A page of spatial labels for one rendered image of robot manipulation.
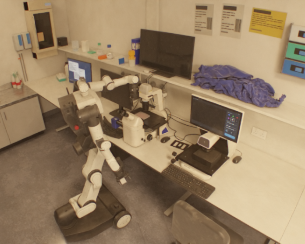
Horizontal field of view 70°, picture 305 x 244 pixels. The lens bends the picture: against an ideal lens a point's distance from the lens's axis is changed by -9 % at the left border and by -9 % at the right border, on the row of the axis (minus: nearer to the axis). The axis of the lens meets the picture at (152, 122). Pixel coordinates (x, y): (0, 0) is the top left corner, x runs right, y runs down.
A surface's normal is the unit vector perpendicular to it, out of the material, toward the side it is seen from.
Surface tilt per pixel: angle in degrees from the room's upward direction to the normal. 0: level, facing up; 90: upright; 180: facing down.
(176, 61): 86
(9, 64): 90
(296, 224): 0
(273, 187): 0
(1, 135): 90
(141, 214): 0
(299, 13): 90
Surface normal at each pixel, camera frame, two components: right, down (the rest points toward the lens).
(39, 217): 0.00, -0.86
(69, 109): 0.44, 0.48
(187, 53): -0.69, 0.30
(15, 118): 0.73, 0.34
